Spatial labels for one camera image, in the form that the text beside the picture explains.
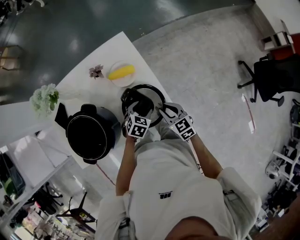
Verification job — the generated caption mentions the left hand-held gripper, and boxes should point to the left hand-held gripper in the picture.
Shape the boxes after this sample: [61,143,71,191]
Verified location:
[123,101,156,139]

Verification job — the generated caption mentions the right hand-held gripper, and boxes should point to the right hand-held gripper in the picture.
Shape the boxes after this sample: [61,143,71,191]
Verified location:
[155,102,197,143]

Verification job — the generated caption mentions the silver black cooker lid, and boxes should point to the silver black cooker lid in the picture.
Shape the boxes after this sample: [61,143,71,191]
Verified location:
[120,84,166,128]

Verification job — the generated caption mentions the black pressure cooker pot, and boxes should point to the black pressure cooker pot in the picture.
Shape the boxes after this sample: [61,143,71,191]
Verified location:
[66,104,122,165]

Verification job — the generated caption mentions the person's right forearm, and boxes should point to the person's right forearm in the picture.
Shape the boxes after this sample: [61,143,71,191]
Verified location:
[190,135,224,180]

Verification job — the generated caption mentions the person's left forearm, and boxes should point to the person's left forearm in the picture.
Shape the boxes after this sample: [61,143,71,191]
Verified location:
[116,135,137,196]

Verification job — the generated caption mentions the person's grey trousers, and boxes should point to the person's grey trousers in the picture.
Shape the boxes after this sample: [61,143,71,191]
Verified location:
[145,119,179,142]

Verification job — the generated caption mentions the yellow corn cob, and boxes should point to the yellow corn cob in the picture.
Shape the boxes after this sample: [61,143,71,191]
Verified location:
[107,65,136,81]

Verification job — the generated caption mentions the small dried flower ornament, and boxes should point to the small dried flower ornament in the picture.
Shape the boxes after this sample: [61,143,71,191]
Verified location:
[88,64,105,80]

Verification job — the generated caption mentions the white table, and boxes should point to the white table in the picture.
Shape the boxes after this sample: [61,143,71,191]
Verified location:
[35,31,179,170]

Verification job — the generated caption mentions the person's white shirt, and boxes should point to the person's white shirt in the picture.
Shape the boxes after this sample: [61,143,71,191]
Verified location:
[95,138,262,240]

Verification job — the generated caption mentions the black cloth pouch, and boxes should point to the black cloth pouch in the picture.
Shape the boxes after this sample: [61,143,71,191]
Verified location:
[54,102,70,130]

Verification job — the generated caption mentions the white flower bouquet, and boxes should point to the white flower bouquet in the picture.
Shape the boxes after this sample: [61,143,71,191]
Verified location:
[29,83,60,120]

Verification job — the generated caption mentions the black office chair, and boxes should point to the black office chair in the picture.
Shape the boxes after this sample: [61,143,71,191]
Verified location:
[237,53,300,107]

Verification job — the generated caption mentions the white metal shelf rack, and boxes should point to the white metal shelf rack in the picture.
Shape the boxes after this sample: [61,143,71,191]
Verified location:
[0,140,90,235]

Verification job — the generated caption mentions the dark kitchen appliance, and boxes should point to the dark kitchen appliance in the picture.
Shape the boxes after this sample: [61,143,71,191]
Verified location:
[0,152,26,198]

